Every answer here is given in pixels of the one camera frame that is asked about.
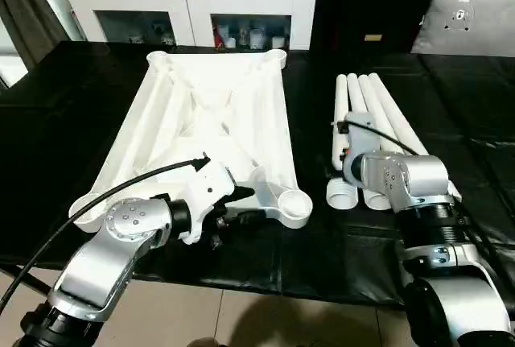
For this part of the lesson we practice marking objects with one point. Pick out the black work mat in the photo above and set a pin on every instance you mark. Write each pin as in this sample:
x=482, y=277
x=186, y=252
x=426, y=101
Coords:
x=64, y=121

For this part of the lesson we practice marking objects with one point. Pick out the white plastic table leg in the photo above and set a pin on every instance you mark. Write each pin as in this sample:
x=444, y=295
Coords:
x=385, y=117
x=341, y=162
x=406, y=125
x=358, y=97

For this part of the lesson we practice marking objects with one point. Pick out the black furniture with yellow label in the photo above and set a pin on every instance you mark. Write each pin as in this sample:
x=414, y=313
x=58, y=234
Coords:
x=370, y=1

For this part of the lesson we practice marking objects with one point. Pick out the grey cushion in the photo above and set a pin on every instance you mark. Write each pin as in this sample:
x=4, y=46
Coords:
x=471, y=21

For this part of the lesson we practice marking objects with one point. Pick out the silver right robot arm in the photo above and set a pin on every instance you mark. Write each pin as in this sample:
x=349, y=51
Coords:
x=434, y=266

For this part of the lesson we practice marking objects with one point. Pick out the white glass-door cabinet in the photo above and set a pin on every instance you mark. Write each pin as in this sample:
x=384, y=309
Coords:
x=193, y=9

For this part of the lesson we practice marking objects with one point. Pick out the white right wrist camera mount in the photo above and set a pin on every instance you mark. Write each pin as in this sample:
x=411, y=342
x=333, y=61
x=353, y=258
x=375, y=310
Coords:
x=364, y=134

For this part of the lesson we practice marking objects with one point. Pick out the white plastic table top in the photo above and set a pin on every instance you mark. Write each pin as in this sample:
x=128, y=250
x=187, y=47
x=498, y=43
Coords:
x=217, y=121

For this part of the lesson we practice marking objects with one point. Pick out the black stand leg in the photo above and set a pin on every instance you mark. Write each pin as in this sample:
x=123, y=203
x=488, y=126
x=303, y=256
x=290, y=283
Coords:
x=24, y=280

